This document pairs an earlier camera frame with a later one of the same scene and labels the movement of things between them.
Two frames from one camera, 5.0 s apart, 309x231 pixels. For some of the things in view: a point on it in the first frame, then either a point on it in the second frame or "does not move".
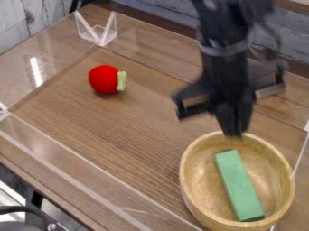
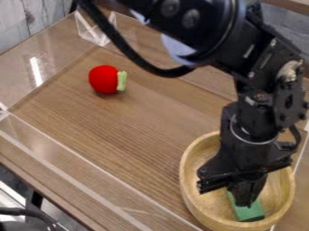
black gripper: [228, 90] to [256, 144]
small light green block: [122, 80] does not move
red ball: [103, 78] does not move
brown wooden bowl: [204, 186] does not move
